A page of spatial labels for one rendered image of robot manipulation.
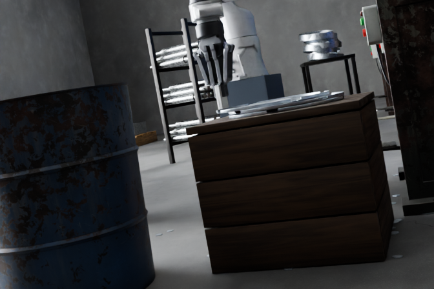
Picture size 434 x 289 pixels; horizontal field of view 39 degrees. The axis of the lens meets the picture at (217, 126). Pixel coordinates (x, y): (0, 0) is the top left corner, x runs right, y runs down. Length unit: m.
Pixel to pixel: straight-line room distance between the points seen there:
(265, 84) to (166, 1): 7.28
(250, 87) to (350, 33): 6.67
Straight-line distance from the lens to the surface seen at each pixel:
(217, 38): 1.63
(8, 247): 1.41
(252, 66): 2.06
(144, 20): 9.33
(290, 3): 8.77
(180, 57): 4.18
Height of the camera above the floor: 0.41
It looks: 3 degrees down
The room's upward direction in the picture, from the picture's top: 10 degrees counter-clockwise
